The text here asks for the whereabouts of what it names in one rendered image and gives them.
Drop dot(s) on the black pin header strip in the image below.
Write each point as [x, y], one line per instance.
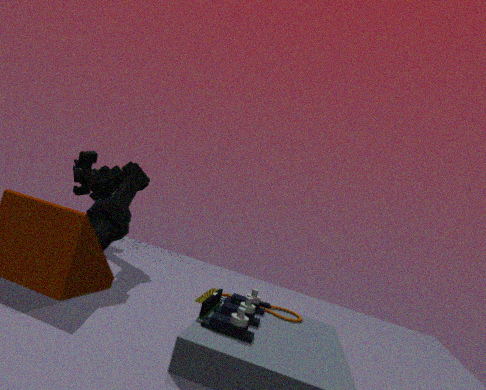
[210, 304]

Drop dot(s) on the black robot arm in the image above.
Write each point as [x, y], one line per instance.
[110, 216]

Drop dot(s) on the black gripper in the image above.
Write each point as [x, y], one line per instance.
[83, 176]

